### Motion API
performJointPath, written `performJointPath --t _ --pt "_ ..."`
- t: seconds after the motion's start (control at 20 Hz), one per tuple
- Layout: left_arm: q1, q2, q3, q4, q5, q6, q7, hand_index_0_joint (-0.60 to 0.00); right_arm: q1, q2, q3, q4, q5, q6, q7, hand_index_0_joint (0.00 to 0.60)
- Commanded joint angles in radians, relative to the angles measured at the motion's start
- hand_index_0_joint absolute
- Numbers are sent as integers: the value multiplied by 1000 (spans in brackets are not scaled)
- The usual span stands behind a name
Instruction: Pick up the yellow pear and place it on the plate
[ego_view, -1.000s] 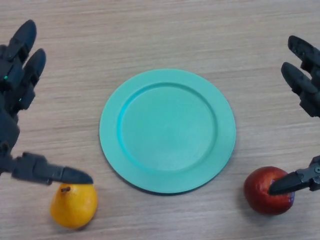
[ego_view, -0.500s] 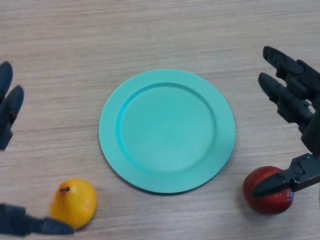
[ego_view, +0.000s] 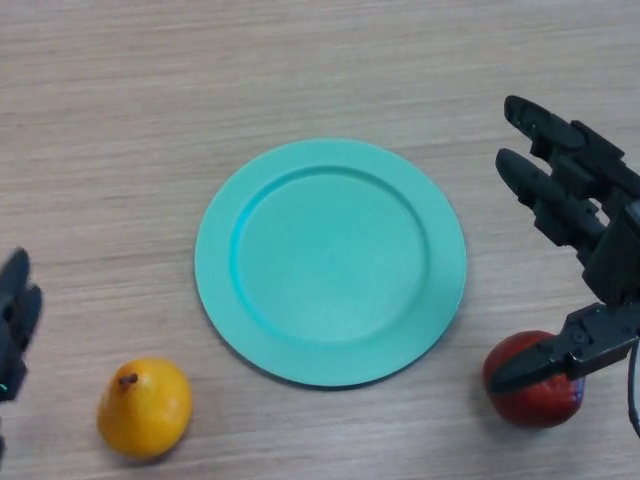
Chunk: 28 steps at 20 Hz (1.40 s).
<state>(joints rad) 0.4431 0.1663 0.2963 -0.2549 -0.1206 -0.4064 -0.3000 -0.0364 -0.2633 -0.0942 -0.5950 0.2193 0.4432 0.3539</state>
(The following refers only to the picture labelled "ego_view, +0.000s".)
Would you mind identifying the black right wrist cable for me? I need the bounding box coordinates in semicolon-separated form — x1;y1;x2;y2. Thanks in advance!
625;342;640;436

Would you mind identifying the green round plate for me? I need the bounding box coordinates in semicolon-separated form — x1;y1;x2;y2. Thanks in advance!
193;138;468;390

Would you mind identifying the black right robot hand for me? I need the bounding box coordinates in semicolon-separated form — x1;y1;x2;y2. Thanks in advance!
488;94;640;396

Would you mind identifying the yellow pear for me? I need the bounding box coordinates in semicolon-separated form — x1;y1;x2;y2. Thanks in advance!
95;356;194;460

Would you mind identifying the red apple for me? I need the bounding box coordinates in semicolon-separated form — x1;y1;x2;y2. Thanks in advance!
482;330;586;429

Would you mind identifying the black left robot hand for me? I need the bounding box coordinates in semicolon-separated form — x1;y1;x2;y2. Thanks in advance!
0;248;45;404

